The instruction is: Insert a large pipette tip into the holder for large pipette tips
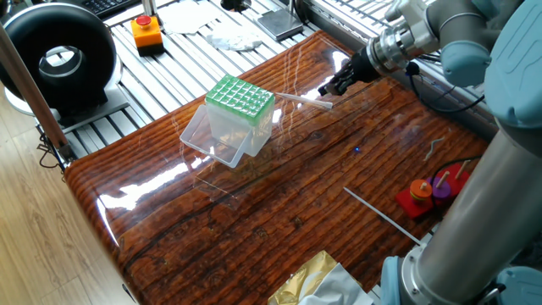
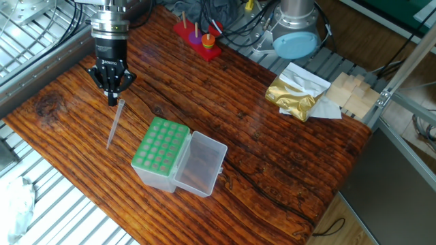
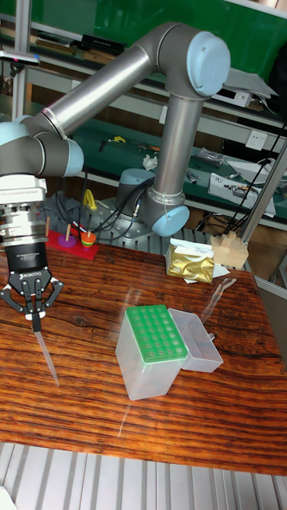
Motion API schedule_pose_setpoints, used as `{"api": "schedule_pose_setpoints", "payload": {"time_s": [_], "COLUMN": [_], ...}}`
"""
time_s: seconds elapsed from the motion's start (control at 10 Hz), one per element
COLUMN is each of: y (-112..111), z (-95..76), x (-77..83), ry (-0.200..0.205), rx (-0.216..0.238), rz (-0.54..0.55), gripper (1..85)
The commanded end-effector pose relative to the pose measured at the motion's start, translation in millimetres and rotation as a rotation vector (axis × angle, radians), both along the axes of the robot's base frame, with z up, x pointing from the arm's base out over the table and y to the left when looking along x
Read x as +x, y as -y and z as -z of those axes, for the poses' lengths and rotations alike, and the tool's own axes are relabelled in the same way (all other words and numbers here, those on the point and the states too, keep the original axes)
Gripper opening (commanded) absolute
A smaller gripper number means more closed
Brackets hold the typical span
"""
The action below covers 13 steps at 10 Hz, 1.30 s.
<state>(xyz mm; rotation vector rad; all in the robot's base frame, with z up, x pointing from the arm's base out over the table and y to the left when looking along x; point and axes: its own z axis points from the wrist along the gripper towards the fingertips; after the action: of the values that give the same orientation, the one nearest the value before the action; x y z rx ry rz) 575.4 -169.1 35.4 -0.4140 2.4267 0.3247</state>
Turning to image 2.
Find red peg toy base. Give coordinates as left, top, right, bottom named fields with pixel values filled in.
left=172, top=18, right=224, bottom=63

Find large clear pipette tip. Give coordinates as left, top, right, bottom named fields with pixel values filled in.
left=106, top=99, right=126, bottom=150

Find aluminium frame profile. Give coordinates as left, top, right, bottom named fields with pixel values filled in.
left=362, top=22, right=436, bottom=193

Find wood grain table mat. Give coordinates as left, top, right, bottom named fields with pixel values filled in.
left=2, top=3, right=373, bottom=245

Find gold tissue pack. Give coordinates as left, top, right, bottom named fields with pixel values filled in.
left=264, top=62, right=343, bottom=123

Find purple toy ring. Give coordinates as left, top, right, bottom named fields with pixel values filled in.
left=188, top=31, right=204, bottom=46

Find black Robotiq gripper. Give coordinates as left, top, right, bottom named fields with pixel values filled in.
left=87, top=36, right=138, bottom=107

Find orange topped ring stack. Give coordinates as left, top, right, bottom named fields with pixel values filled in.
left=200, top=33, right=216, bottom=50

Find silver perforated mounting plate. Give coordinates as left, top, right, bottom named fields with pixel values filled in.
left=0, top=0, right=57, bottom=27

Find white crumpled tissue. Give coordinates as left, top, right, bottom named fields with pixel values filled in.
left=0, top=176, right=37, bottom=245

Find red toy disc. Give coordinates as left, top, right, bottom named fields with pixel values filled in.
left=208, top=20, right=225, bottom=37

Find clear pipette box green rack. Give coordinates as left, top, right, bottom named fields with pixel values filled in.
left=131, top=116, right=228, bottom=198

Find light wooden blocks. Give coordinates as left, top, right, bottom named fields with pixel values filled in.
left=325, top=71, right=381, bottom=119

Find grey cloth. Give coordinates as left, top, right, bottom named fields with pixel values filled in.
left=159, top=0, right=239, bottom=29

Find thin black cord loop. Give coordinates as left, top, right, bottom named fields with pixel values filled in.
left=311, top=217, right=346, bottom=238

